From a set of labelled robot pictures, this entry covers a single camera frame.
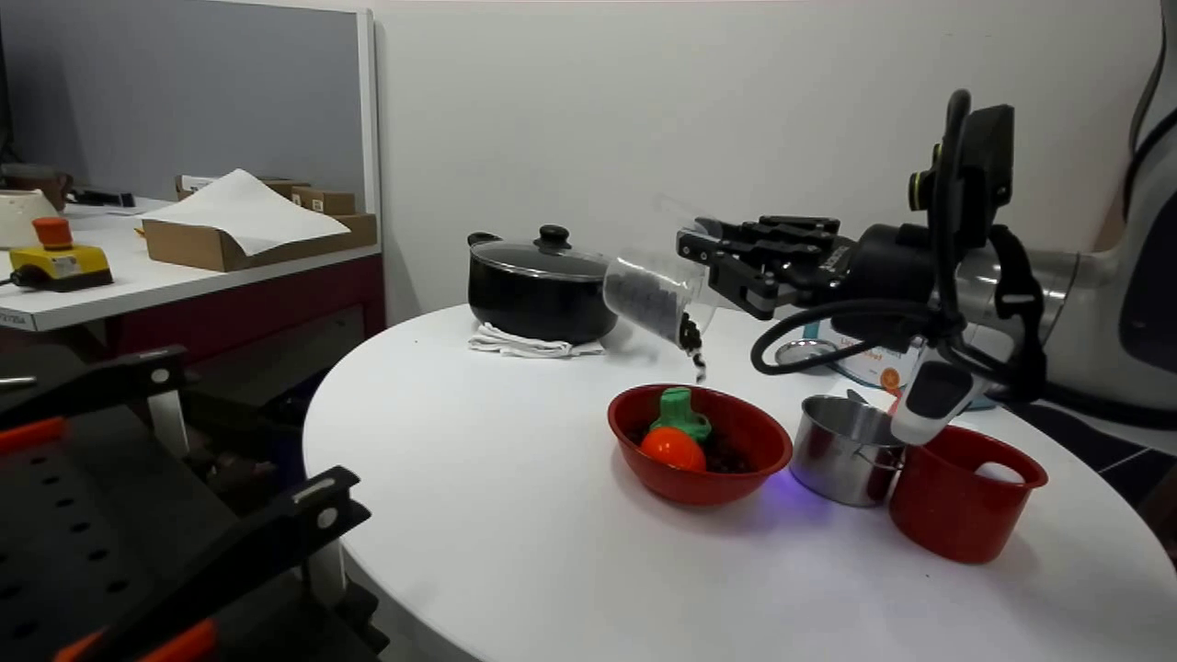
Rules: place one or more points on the dark brown beans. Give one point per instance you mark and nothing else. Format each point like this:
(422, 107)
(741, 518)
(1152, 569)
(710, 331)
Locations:
(647, 297)

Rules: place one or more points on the orange red block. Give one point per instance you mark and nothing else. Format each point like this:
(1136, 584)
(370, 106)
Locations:
(53, 228)

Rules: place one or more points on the small steel pot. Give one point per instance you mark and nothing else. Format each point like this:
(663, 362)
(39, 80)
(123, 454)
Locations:
(842, 466)

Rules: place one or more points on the dark brown toy food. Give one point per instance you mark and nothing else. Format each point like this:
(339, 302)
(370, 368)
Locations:
(731, 457)

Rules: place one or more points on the black glass pot lid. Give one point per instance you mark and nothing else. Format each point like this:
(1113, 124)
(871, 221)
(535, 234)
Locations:
(552, 258)

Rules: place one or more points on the orange toy carrot green top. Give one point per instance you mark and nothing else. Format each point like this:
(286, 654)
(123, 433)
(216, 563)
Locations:
(670, 449)

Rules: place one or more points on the flat cardboard box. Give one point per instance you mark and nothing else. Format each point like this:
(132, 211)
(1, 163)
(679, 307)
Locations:
(197, 245)

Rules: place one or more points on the red plastic pot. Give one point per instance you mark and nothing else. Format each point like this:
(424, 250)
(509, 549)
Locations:
(951, 510)

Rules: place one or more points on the white boxy object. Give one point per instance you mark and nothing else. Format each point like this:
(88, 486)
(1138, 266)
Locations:
(19, 216)

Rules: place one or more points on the white round object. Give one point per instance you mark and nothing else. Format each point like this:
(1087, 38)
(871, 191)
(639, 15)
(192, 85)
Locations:
(1000, 473)

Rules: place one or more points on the small black object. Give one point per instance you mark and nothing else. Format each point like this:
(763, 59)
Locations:
(105, 198)

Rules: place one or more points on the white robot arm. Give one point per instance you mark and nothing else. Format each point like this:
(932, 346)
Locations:
(1089, 331)

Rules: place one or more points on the white top desk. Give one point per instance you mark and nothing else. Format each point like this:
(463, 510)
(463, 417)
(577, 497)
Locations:
(246, 315)

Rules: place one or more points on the white cloth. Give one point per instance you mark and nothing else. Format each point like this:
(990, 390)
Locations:
(527, 346)

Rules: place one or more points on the black cooking pot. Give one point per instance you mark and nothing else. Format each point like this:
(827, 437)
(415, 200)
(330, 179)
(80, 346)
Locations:
(540, 309)

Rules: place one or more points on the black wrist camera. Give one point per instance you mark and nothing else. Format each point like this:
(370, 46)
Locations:
(979, 161)

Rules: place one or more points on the grey partition panel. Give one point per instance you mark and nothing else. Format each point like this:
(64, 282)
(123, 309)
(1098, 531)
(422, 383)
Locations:
(186, 96)

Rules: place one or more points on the black perforated metal stand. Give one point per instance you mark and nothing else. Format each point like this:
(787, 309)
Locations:
(74, 527)

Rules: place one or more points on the small metal lid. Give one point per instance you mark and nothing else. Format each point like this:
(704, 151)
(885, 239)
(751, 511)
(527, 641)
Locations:
(811, 358)

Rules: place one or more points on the white black wrist attachment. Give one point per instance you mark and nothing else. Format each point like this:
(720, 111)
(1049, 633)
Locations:
(932, 399)

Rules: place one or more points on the yellow device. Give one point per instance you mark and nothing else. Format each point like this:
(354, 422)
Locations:
(59, 266)

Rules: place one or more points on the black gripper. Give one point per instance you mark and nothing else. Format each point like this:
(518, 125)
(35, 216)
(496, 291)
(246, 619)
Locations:
(896, 269)

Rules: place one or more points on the red bowl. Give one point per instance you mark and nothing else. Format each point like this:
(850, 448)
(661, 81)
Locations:
(704, 486)

